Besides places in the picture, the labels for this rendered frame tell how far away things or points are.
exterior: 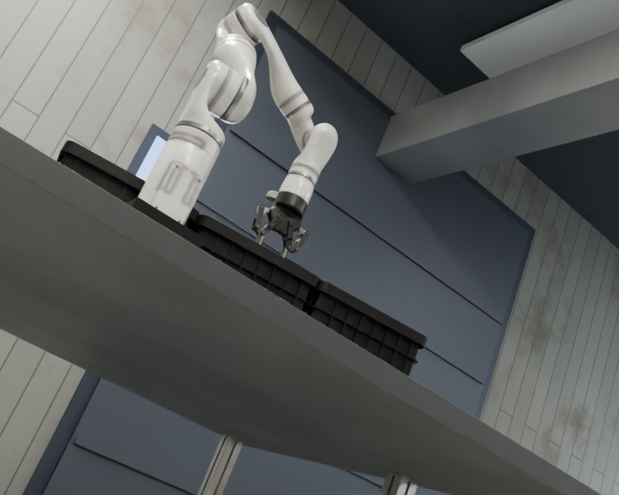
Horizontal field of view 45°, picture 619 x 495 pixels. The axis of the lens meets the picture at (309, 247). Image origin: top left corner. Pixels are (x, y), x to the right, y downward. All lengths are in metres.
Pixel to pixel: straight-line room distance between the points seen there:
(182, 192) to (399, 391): 0.49
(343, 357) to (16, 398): 2.70
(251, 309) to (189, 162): 0.37
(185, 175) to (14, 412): 2.52
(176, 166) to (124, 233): 0.35
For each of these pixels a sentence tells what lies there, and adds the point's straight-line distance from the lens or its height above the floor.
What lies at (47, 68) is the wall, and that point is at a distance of 3.91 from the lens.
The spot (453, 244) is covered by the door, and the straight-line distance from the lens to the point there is 5.04.
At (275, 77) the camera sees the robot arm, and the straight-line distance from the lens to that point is 1.77.
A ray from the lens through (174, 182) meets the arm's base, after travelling 1.28.
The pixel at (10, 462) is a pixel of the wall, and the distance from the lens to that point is 3.70.
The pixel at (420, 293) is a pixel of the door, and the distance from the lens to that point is 4.79.
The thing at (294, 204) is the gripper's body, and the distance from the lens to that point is 1.68.
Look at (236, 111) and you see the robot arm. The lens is 1.38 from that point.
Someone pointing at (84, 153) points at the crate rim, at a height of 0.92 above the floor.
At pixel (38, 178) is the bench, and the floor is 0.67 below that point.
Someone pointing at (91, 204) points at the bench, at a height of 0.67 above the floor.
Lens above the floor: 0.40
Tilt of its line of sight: 21 degrees up
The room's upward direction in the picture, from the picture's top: 23 degrees clockwise
